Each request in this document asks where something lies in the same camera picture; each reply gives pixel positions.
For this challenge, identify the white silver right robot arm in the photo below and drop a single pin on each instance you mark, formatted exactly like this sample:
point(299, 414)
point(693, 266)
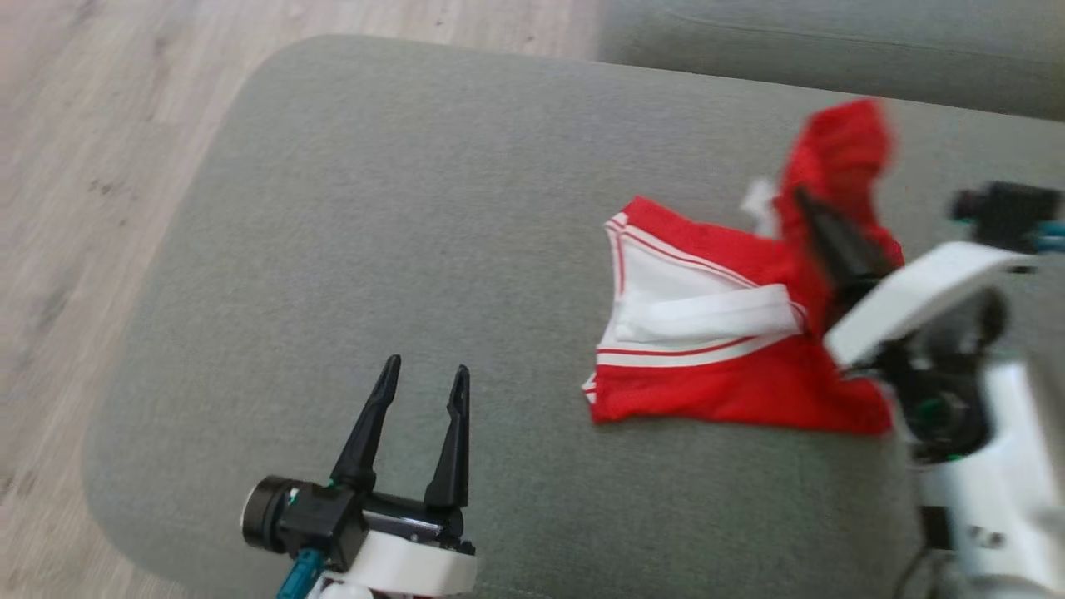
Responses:
point(1007, 499)

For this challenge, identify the red and white jersey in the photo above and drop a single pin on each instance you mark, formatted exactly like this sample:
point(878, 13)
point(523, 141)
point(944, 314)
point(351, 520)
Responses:
point(732, 391)

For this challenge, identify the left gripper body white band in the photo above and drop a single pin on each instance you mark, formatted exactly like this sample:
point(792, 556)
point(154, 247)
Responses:
point(416, 566)

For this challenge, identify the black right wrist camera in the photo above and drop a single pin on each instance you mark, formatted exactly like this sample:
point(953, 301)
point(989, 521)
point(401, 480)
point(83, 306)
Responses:
point(1007, 212)

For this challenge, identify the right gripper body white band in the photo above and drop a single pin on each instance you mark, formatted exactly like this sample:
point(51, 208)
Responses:
point(915, 299)

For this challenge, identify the large grey sofa seat cushion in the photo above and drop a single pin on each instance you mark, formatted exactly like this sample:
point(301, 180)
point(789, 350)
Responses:
point(416, 208)

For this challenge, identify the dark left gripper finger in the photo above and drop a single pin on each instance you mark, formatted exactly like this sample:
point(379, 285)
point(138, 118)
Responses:
point(453, 457)
point(366, 441)

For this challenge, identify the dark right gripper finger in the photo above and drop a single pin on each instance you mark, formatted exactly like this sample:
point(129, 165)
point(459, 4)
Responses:
point(849, 254)

